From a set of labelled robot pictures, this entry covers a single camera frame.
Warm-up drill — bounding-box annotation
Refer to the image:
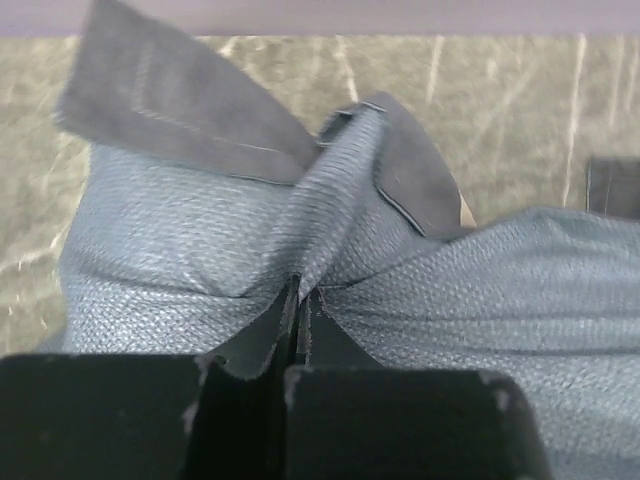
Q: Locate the striped blue beige pillowcase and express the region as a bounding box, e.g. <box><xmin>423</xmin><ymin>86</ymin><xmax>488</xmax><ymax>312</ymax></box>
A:
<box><xmin>56</xmin><ymin>1</ymin><xmax>639</xmax><ymax>479</ymax></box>

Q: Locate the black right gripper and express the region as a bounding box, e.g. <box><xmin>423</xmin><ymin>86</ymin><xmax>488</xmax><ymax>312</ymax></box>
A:
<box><xmin>586</xmin><ymin>157</ymin><xmax>640</xmax><ymax>220</ymax></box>

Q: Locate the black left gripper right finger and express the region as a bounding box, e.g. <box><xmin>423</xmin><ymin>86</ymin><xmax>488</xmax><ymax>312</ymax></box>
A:
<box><xmin>283</xmin><ymin>292</ymin><xmax>552</xmax><ymax>479</ymax></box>

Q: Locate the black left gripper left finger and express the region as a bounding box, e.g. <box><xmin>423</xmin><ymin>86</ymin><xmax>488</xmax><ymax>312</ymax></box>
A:
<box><xmin>1</xmin><ymin>280</ymin><xmax>298</xmax><ymax>479</ymax></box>

